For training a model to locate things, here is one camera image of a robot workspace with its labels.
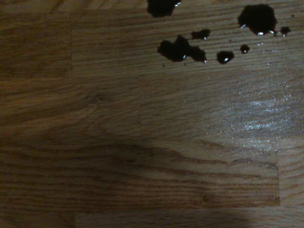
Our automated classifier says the wide lobed dark liquid puddle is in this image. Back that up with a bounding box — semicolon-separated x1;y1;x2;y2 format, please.
157;34;208;63

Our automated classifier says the round dark liquid drop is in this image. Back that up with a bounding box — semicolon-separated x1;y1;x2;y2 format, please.
216;50;235;65

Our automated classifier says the small oblong dark liquid drop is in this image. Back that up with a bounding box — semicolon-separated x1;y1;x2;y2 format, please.
190;28;211;40

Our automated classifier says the large round dark liquid puddle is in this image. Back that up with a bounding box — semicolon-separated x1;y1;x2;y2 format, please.
237;4;278;36

